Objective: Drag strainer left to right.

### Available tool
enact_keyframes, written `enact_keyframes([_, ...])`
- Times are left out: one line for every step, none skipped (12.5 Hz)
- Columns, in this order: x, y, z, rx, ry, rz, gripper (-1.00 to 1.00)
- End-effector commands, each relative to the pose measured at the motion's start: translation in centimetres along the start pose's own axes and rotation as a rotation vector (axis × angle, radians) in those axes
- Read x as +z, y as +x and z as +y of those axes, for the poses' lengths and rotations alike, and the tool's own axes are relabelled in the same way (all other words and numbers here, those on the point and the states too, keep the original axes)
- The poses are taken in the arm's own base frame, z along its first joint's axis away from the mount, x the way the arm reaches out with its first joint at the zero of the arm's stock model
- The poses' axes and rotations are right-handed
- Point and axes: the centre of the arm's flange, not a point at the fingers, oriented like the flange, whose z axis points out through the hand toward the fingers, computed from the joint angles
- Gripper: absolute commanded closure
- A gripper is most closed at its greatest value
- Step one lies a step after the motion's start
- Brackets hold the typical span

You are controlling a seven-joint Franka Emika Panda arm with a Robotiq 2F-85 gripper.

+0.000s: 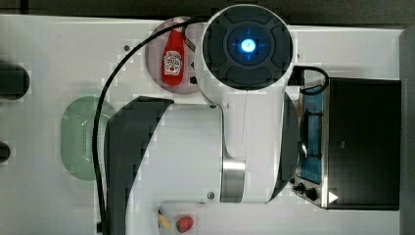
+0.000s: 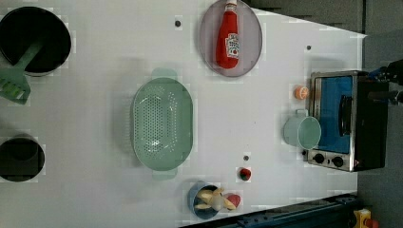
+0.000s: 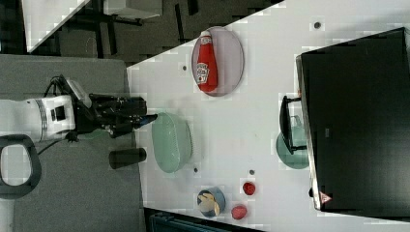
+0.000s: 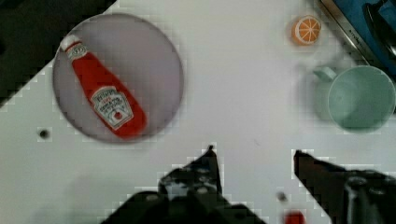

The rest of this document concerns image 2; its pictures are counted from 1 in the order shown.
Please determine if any large black pot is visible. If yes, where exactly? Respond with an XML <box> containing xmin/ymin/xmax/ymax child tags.
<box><xmin>0</xmin><ymin>7</ymin><xmax>72</xmax><ymax>77</ymax></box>

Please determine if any banana toy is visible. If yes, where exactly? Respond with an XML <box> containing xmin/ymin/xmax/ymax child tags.
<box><xmin>194</xmin><ymin>188</ymin><xmax>237</xmax><ymax>212</ymax></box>

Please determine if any red apple toy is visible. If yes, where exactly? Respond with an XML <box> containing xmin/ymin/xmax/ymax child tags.
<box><xmin>226</xmin><ymin>194</ymin><xmax>240</xmax><ymax>209</ymax></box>

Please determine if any orange half toy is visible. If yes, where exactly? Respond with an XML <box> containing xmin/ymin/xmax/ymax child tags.
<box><xmin>294</xmin><ymin>85</ymin><xmax>310</xmax><ymax>100</ymax></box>

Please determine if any blue metal frame rail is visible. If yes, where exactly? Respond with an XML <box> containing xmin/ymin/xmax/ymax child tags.
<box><xmin>181</xmin><ymin>194</ymin><xmax>362</xmax><ymax>228</ymax></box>

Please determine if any grey oval plate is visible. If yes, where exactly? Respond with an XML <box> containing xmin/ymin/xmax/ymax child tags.
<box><xmin>199</xmin><ymin>0</ymin><xmax>262</xmax><ymax>77</ymax></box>

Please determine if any small black cup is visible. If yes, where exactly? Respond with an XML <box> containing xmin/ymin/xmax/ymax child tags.
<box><xmin>0</xmin><ymin>137</ymin><xmax>45</xmax><ymax>182</ymax></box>

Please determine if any toaster oven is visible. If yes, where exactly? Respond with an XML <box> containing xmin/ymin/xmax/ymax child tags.
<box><xmin>307</xmin><ymin>70</ymin><xmax>389</xmax><ymax>172</ymax></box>

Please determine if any red ketchup bottle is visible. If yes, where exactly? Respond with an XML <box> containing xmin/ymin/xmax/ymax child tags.
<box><xmin>216</xmin><ymin>0</ymin><xmax>240</xmax><ymax>69</ymax></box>

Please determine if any green plastic strainer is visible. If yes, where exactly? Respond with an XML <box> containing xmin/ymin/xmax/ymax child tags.
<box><xmin>130</xmin><ymin>67</ymin><xmax>193</xmax><ymax>181</ymax></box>

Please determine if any blue bowl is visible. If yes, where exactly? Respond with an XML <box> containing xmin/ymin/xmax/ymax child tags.
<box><xmin>188</xmin><ymin>181</ymin><xmax>218</xmax><ymax>219</ymax></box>

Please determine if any red strawberry toy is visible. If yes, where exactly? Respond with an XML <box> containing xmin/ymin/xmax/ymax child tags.
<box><xmin>240</xmin><ymin>168</ymin><xmax>251</xmax><ymax>181</ymax></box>

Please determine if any light green mug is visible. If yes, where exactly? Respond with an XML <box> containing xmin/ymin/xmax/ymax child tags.
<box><xmin>283</xmin><ymin>109</ymin><xmax>321</xmax><ymax>150</ymax></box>

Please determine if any yellow red emergency button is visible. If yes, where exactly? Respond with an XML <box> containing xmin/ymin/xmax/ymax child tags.
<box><xmin>354</xmin><ymin>209</ymin><xmax>379</xmax><ymax>228</ymax></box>

